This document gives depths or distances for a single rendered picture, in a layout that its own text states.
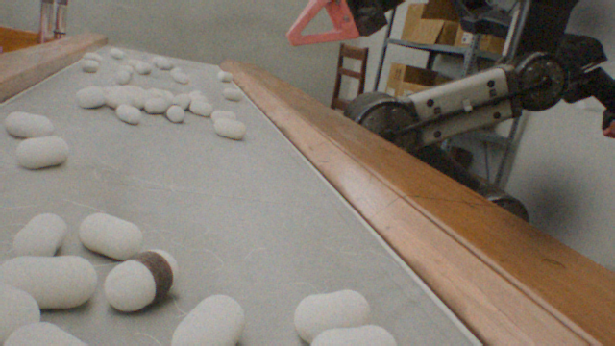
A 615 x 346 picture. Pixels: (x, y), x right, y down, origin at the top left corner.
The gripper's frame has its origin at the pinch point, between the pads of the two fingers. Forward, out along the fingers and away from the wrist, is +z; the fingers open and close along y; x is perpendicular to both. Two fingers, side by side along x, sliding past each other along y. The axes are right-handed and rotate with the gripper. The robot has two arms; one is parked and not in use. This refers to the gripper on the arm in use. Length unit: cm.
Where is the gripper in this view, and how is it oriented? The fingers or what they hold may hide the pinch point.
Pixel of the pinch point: (295, 37)
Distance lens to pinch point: 62.8
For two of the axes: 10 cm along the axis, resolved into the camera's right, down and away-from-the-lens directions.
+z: -8.5, 5.2, -0.8
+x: 4.5, 8.1, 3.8
